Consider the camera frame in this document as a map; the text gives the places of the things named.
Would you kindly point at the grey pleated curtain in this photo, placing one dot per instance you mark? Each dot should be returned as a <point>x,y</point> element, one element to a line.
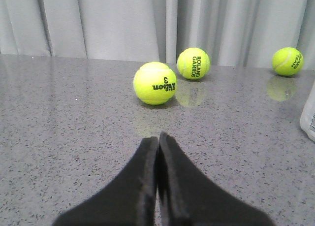
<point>232,32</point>

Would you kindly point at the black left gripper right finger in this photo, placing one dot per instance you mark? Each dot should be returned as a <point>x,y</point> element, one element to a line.
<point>189,198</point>

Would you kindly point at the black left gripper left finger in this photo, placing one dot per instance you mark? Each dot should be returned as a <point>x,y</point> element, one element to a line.
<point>128,200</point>

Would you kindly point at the Wilson 3 tennis ball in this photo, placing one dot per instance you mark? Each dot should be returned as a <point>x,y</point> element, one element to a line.
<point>155,83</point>

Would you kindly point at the Head Team tennis ball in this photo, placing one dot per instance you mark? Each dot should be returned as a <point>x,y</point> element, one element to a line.
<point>287,61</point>

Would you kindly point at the Wilson tennis ball can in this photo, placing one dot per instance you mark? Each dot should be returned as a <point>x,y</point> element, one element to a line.
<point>307,119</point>

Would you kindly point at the Roland Garros tennis ball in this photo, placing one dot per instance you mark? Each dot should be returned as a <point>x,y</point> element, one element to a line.
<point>193,63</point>

